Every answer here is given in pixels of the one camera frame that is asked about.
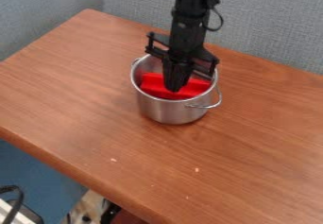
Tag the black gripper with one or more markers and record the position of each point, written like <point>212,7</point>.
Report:
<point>180,49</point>

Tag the red block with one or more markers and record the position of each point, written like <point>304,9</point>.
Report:
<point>152,86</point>

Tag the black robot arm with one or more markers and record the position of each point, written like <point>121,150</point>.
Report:
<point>195,7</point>

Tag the black object under table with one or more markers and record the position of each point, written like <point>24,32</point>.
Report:
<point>109,213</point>

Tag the metal pot with handles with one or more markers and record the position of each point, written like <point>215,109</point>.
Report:
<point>173,112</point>

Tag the black chair frame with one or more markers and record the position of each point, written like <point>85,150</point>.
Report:
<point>13,211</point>

